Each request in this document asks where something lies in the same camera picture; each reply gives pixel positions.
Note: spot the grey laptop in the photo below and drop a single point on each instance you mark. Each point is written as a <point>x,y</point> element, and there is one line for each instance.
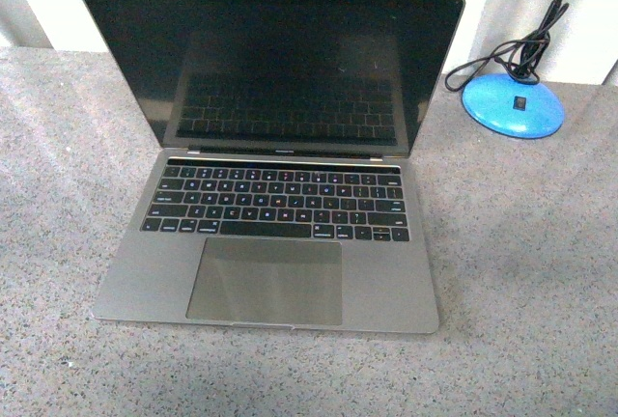
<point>283,194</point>

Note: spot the blue lamp base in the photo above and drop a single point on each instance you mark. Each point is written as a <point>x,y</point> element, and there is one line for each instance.
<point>508,107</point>

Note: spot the black lamp pole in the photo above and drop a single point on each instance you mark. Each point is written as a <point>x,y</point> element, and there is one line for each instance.
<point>555,11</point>

